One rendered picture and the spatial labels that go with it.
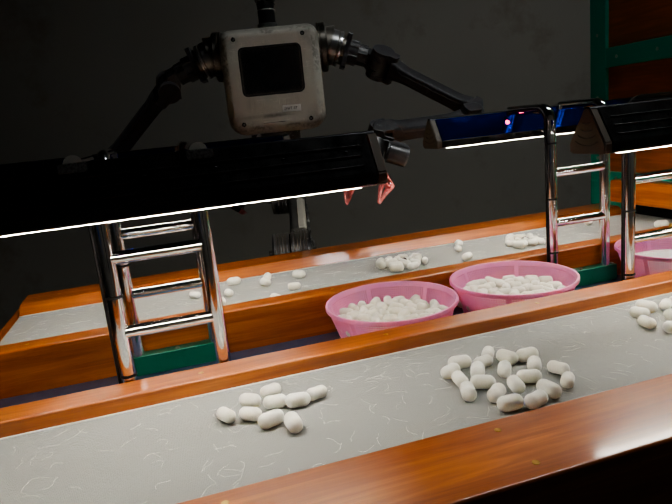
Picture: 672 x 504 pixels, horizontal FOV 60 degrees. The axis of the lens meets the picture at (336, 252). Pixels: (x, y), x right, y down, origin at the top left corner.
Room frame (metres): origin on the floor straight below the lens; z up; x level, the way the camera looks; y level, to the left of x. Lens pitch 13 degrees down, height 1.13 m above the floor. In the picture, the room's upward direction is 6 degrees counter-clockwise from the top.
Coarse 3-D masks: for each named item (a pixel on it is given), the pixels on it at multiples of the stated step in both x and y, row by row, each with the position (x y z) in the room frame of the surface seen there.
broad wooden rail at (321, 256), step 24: (528, 216) 1.87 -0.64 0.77; (384, 240) 1.73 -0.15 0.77; (408, 240) 1.69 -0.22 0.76; (432, 240) 1.70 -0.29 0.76; (240, 264) 1.60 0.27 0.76; (264, 264) 1.58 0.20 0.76; (288, 264) 1.58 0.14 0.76; (312, 264) 1.59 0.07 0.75; (72, 288) 1.52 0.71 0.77; (96, 288) 1.49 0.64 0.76; (24, 312) 1.40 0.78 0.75
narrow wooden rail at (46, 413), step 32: (608, 288) 1.07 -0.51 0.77; (640, 288) 1.06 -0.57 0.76; (448, 320) 0.98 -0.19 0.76; (480, 320) 0.97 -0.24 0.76; (512, 320) 0.98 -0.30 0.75; (288, 352) 0.91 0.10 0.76; (320, 352) 0.90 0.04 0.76; (352, 352) 0.90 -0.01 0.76; (384, 352) 0.92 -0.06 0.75; (128, 384) 0.85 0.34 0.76; (160, 384) 0.84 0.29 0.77; (192, 384) 0.83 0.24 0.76; (224, 384) 0.85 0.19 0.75; (0, 416) 0.78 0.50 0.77; (32, 416) 0.77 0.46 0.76; (64, 416) 0.78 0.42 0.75; (96, 416) 0.80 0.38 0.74
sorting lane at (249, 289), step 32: (576, 224) 1.79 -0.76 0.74; (640, 224) 1.70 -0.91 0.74; (384, 256) 1.63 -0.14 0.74; (448, 256) 1.55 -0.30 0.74; (480, 256) 1.51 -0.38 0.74; (224, 288) 1.45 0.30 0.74; (256, 288) 1.42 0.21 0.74; (32, 320) 1.34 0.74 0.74; (64, 320) 1.32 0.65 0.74; (96, 320) 1.29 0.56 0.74
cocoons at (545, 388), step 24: (648, 312) 0.95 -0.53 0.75; (456, 360) 0.83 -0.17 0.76; (480, 360) 0.82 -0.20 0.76; (504, 360) 0.81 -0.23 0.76; (528, 360) 0.81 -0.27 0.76; (552, 360) 0.79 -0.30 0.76; (456, 384) 0.77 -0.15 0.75; (480, 384) 0.76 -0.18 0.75; (552, 384) 0.72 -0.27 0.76; (504, 408) 0.68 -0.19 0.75; (528, 408) 0.69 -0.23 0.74
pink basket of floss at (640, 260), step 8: (664, 240) 1.43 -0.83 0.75; (616, 248) 1.34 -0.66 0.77; (640, 248) 1.43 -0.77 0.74; (648, 248) 1.43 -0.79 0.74; (656, 248) 1.43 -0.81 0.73; (664, 248) 1.43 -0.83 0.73; (640, 256) 1.26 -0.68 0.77; (648, 256) 1.24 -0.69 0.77; (640, 264) 1.27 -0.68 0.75; (648, 264) 1.25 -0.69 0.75; (656, 264) 1.24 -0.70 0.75; (640, 272) 1.28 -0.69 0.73; (648, 272) 1.26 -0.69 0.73
